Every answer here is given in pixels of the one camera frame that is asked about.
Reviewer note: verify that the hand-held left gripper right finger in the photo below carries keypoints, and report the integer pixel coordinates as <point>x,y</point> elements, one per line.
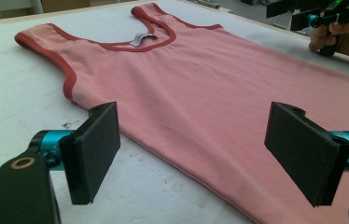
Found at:
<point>300,149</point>

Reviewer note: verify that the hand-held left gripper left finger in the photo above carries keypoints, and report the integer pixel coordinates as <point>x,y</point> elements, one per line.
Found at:
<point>96,149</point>

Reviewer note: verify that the pink tank top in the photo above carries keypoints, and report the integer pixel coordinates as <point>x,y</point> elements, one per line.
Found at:
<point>200,102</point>

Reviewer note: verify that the grey metal bar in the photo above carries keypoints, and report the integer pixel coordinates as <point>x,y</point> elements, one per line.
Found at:
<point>207,3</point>

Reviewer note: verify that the white pole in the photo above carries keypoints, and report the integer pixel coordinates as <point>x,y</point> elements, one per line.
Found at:
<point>36,6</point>

